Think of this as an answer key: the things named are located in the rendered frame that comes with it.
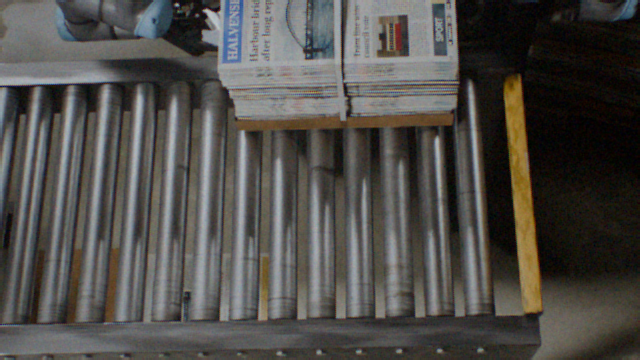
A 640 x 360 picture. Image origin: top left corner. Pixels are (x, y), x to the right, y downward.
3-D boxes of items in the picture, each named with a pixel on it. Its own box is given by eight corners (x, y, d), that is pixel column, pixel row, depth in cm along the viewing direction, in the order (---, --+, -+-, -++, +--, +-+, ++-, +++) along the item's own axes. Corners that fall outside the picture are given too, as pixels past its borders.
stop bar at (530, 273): (521, 77, 164) (522, 72, 162) (544, 316, 148) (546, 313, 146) (502, 78, 164) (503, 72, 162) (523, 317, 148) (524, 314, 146)
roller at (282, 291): (297, 85, 173) (300, 72, 168) (296, 332, 155) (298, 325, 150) (271, 84, 172) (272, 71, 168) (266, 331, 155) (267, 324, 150)
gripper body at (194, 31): (199, 19, 166) (133, 22, 167) (207, 44, 174) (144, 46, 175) (201, -17, 169) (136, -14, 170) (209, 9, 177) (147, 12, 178)
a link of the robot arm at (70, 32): (50, 27, 168) (65, 51, 176) (109, 24, 167) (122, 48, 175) (54, -10, 171) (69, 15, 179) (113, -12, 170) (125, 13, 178)
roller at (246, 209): (265, 85, 173) (262, 72, 168) (260, 332, 155) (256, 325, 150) (239, 86, 173) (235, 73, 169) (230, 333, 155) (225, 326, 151)
